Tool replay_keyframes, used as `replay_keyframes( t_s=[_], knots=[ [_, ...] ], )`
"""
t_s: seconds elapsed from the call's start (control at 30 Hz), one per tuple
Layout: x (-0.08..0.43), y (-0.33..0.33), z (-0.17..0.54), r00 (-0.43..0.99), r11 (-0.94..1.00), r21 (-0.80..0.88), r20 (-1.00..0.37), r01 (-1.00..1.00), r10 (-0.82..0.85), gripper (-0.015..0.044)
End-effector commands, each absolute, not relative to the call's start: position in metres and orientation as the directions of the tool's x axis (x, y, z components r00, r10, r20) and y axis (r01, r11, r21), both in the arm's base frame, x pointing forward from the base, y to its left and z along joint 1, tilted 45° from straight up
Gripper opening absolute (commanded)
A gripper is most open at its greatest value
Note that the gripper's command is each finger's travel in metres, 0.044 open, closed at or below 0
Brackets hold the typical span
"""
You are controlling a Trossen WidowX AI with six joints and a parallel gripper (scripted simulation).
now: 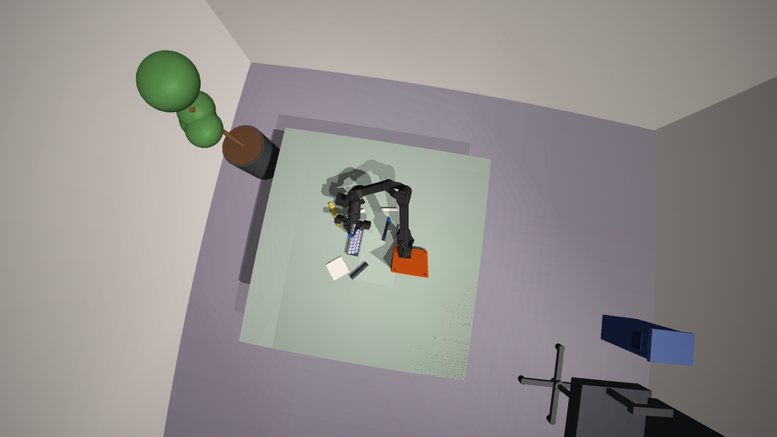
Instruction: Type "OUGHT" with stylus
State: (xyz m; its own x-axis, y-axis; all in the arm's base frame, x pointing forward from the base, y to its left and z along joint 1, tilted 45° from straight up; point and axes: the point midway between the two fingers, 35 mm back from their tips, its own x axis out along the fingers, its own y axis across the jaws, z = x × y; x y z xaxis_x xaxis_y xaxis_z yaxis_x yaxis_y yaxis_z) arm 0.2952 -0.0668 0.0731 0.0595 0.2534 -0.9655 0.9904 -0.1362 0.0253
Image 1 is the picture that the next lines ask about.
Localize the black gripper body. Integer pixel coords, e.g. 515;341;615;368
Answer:
334;210;371;230

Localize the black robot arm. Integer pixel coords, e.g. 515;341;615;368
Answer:
334;179;415;259

